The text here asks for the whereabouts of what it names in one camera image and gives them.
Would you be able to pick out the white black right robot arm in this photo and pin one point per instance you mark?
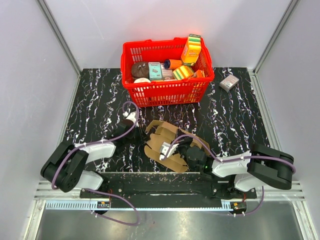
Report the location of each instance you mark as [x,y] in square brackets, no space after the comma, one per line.
[258,167]

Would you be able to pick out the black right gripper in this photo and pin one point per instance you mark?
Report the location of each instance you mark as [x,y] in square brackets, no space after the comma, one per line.
[183,141]

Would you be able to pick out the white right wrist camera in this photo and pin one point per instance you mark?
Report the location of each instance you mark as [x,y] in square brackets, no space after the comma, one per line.
[166,150]

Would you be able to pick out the tall orange sponge box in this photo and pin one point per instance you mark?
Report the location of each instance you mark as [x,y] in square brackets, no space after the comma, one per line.
[191,50]

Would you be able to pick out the brown cardboard box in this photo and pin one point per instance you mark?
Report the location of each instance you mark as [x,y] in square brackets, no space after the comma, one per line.
[162,131]

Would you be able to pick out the brown round chocolate cake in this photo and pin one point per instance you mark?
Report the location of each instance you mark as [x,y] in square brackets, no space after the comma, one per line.
[140,70]

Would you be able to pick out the orange snack packet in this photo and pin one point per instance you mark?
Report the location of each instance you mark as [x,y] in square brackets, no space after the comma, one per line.
[197,74]

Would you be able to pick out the aluminium frame rail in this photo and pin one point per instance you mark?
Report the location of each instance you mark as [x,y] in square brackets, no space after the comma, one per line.
[78,199]

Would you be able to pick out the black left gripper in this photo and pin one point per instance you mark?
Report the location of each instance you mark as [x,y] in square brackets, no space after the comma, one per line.
[143,138]

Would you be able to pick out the teal small carton box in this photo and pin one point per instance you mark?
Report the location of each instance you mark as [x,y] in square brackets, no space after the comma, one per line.
[155,71]

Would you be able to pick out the orange cylindrical can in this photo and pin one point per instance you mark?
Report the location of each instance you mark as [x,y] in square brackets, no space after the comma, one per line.
[172,64]

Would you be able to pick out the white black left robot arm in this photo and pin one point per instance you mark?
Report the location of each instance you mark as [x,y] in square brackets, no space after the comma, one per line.
[65,168]

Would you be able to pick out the pink small food box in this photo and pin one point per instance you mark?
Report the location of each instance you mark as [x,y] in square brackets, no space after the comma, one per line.
[167,74]

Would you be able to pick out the yellow green sponge pack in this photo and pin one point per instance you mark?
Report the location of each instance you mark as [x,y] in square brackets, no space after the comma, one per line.
[183,72]

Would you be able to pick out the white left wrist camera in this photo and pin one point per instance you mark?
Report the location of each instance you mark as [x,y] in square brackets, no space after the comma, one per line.
[131,119]

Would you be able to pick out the red plastic shopping basket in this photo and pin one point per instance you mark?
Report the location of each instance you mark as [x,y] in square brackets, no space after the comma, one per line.
[162,92]

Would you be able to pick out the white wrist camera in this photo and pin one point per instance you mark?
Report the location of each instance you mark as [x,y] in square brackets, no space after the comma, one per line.
[131,119]
[166,150]

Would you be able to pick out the white round lid container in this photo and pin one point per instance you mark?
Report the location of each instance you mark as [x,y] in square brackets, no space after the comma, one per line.
[142,80]

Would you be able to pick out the white wrapped tissue pack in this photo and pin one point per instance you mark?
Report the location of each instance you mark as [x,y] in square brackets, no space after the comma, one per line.
[229,82]

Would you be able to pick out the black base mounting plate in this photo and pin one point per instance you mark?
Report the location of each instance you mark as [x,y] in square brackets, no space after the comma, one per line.
[170,183]

